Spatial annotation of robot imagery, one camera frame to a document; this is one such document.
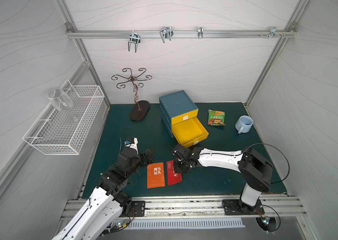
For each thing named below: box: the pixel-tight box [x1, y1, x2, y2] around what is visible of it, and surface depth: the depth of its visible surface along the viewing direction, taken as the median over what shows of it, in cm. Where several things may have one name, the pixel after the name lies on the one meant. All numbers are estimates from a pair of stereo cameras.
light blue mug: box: [235, 115, 254, 134], surface depth 103 cm
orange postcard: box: [147, 162, 165, 189], surface depth 86 cm
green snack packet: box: [207, 109, 226, 126], surface depth 110 cm
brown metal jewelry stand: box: [111, 67, 153, 121], surface depth 100 cm
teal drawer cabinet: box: [159, 90, 199, 138], surface depth 94 cm
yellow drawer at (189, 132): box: [171, 117, 209, 148], surface depth 95 cm
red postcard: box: [166, 158, 183, 186], surface depth 85 cm
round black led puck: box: [255, 216, 277, 233], surface depth 73 cm
